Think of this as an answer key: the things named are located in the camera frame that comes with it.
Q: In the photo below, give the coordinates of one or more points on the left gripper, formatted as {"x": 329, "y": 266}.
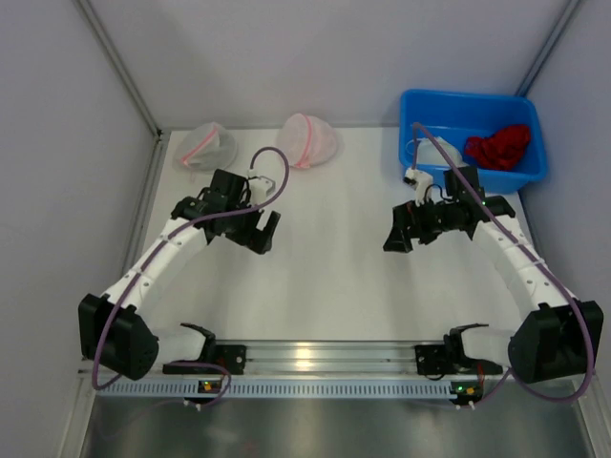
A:
{"x": 253, "y": 233}

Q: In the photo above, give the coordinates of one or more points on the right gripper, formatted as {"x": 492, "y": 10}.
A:
{"x": 413, "y": 221}

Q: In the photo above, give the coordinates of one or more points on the pink-trimmed mesh laundry bag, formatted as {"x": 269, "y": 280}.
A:
{"x": 206, "y": 149}

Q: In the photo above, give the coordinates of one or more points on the pink bra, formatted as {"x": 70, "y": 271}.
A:
{"x": 314, "y": 141}

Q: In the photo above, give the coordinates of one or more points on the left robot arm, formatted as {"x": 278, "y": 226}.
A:
{"x": 113, "y": 327}

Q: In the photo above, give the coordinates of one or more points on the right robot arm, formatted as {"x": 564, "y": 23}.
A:
{"x": 558, "y": 335}

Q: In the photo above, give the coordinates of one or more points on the red bra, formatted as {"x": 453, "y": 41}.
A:
{"x": 501, "y": 151}

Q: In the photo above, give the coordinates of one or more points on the blue plastic bin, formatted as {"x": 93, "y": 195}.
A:
{"x": 453, "y": 117}

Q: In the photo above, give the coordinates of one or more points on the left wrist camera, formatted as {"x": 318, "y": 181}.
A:
{"x": 261, "y": 188}

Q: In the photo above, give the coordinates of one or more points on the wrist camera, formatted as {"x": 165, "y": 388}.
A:
{"x": 261, "y": 188}
{"x": 421, "y": 183}

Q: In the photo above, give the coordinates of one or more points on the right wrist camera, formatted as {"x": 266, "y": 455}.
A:
{"x": 421, "y": 183}

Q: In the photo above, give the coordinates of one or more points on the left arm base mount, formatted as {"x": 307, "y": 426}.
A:
{"x": 230, "y": 356}

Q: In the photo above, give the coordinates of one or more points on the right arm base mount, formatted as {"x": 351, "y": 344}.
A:
{"x": 437, "y": 359}

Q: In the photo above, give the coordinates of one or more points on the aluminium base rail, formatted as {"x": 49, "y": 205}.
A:
{"x": 321, "y": 357}

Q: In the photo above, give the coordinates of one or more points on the slotted cable duct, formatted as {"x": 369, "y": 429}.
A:
{"x": 246, "y": 388}

